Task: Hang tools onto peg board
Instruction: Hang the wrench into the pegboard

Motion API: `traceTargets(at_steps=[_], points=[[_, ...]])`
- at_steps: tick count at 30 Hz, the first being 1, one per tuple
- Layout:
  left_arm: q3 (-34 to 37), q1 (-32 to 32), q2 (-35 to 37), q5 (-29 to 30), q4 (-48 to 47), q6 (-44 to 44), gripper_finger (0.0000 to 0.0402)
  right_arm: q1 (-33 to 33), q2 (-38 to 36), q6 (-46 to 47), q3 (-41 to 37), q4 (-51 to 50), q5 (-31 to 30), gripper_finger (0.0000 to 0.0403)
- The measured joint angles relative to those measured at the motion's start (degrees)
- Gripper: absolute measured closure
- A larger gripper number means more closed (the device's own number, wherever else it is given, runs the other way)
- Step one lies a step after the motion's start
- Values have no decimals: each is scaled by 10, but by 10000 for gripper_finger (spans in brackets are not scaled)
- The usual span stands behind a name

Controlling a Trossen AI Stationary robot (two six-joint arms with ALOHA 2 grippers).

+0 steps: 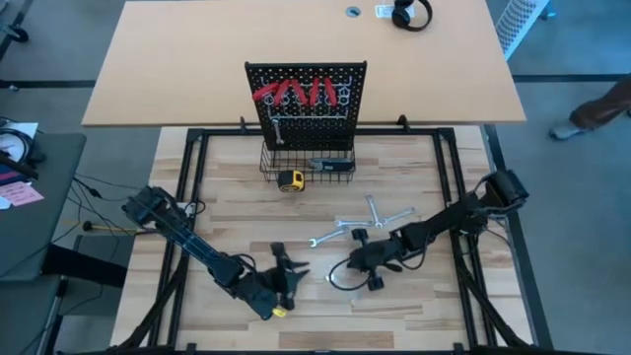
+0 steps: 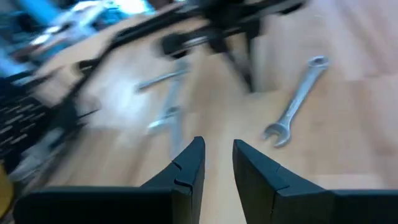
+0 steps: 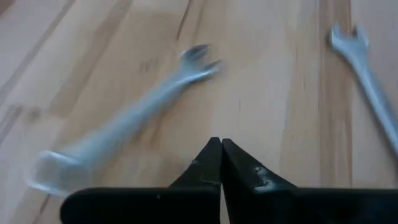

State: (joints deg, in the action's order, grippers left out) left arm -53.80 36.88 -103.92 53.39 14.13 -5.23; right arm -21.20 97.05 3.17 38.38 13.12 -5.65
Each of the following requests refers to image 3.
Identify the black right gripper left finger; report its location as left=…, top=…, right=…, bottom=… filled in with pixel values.
left=60, top=136, right=223, bottom=224

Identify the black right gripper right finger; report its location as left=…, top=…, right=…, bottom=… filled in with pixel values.
left=221, top=138, right=398, bottom=224

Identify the silver combination wrench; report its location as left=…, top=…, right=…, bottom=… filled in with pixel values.
left=27, top=43, right=223, bottom=198
left=326, top=22, right=398, bottom=158

